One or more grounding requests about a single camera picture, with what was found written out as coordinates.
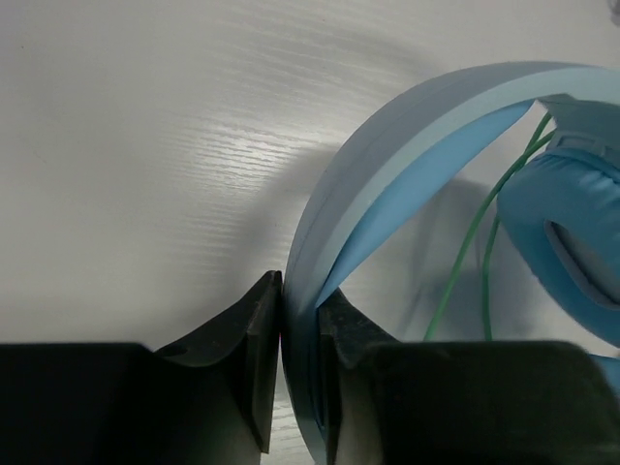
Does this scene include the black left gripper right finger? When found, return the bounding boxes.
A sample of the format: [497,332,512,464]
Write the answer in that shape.
[319,293,619,464]

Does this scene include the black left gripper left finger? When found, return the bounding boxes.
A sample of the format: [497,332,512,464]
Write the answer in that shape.
[1,271,282,464]

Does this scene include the light blue headphones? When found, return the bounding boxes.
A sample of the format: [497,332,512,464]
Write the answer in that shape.
[283,61,619,464]

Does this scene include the green headphone cable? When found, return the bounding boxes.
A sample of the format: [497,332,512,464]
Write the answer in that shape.
[423,110,558,343]

